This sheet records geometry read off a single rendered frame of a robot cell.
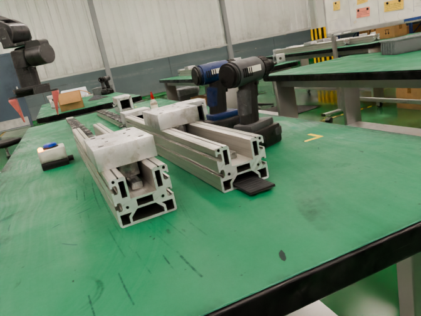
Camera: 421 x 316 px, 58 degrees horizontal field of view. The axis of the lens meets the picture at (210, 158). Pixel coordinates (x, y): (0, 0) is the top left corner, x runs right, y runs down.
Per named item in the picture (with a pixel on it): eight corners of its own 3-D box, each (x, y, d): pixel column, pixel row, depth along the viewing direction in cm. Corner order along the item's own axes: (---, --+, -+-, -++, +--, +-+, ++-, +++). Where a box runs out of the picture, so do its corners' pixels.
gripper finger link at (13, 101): (41, 119, 114) (32, 88, 111) (16, 125, 111) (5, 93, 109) (41, 117, 120) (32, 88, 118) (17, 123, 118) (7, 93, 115)
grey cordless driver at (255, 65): (228, 155, 94) (212, 65, 88) (274, 132, 107) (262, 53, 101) (252, 156, 88) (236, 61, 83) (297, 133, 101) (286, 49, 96)
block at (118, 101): (113, 113, 238) (109, 98, 235) (131, 109, 242) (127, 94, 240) (116, 115, 229) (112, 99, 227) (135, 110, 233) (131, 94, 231)
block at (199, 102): (175, 128, 144) (169, 104, 141) (203, 121, 146) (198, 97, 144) (180, 132, 134) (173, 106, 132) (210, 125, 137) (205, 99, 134)
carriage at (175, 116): (146, 133, 111) (141, 111, 109) (181, 125, 115) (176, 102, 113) (163, 141, 96) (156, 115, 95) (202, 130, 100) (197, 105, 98)
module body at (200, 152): (130, 138, 141) (124, 116, 139) (155, 131, 145) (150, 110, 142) (223, 193, 69) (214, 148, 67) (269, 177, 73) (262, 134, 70)
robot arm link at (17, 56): (19, 48, 115) (4, 49, 110) (36, 44, 112) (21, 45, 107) (27, 71, 117) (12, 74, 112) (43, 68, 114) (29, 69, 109)
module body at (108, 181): (78, 152, 135) (71, 129, 132) (106, 145, 138) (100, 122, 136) (121, 229, 63) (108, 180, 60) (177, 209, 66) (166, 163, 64)
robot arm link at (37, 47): (19, 27, 114) (-5, 29, 107) (49, 19, 110) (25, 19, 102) (33, 67, 118) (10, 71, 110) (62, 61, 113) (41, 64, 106)
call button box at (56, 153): (42, 166, 123) (37, 148, 122) (73, 158, 127) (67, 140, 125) (42, 171, 116) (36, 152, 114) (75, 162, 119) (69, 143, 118)
